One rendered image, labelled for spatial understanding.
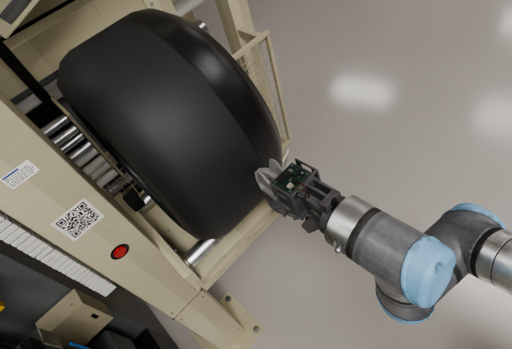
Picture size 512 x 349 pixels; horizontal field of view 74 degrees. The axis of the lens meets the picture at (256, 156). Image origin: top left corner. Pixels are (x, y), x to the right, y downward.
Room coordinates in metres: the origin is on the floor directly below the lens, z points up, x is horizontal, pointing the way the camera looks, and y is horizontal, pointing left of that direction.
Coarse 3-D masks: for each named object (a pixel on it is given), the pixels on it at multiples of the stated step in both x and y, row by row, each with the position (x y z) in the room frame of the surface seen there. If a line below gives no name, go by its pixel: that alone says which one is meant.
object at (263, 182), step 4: (256, 172) 0.43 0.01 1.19; (260, 172) 0.39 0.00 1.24; (256, 176) 0.42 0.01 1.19; (260, 176) 0.39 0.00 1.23; (256, 180) 0.41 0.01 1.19; (260, 180) 0.40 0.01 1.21; (264, 180) 0.38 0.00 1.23; (268, 180) 0.40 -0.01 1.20; (260, 184) 0.40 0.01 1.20; (264, 184) 0.39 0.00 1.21; (268, 184) 0.37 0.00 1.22; (264, 188) 0.38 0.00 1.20; (268, 188) 0.38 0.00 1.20; (268, 192) 0.37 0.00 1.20; (272, 192) 0.37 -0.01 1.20; (272, 196) 0.36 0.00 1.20
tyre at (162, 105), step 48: (96, 48) 0.64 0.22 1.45; (144, 48) 0.60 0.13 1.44; (192, 48) 0.59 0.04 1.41; (96, 96) 0.53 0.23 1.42; (144, 96) 0.51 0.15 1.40; (192, 96) 0.50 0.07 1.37; (240, 96) 0.51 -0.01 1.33; (144, 144) 0.44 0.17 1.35; (192, 144) 0.44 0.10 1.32; (240, 144) 0.45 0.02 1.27; (192, 192) 0.39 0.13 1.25; (240, 192) 0.41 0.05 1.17
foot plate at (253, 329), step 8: (224, 296) 0.66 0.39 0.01; (232, 296) 0.65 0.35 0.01; (224, 304) 0.63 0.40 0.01; (232, 304) 0.61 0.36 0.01; (240, 304) 0.60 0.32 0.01; (232, 312) 0.57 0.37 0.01; (240, 312) 0.56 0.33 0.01; (248, 312) 0.55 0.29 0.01; (240, 320) 0.53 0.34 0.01; (248, 320) 0.52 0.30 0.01; (256, 320) 0.50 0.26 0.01; (248, 328) 0.48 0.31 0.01; (256, 328) 0.46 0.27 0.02; (264, 328) 0.46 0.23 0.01; (200, 336) 0.52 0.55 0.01; (240, 336) 0.46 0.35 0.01; (248, 336) 0.45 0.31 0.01; (256, 336) 0.44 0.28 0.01; (200, 344) 0.48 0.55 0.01; (208, 344) 0.47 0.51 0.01; (232, 344) 0.44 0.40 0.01; (240, 344) 0.42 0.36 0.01; (248, 344) 0.41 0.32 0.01
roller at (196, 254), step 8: (200, 240) 0.49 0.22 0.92; (208, 240) 0.48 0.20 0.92; (216, 240) 0.48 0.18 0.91; (192, 248) 0.47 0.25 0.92; (200, 248) 0.46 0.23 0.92; (208, 248) 0.46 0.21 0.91; (184, 256) 0.45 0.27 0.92; (192, 256) 0.45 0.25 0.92; (200, 256) 0.45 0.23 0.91; (192, 264) 0.43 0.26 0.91
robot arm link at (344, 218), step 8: (344, 200) 0.26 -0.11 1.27; (352, 200) 0.26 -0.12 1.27; (360, 200) 0.26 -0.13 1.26; (336, 208) 0.25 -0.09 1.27; (344, 208) 0.25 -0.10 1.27; (352, 208) 0.24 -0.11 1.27; (360, 208) 0.24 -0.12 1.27; (368, 208) 0.23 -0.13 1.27; (336, 216) 0.24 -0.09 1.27; (344, 216) 0.23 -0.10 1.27; (352, 216) 0.23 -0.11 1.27; (360, 216) 0.22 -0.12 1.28; (328, 224) 0.24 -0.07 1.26; (336, 224) 0.23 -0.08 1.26; (344, 224) 0.22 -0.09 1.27; (352, 224) 0.22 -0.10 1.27; (328, 232) 0.23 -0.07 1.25; (336, 232) 0.22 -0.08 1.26; (344, 232) 0.21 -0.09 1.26; (328, 240) 0.22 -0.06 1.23; (336, 240) 0.21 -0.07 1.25; (344, 240) 0.21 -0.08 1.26; (336, 248) 0.21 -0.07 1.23; (344, 248) 0.20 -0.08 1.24
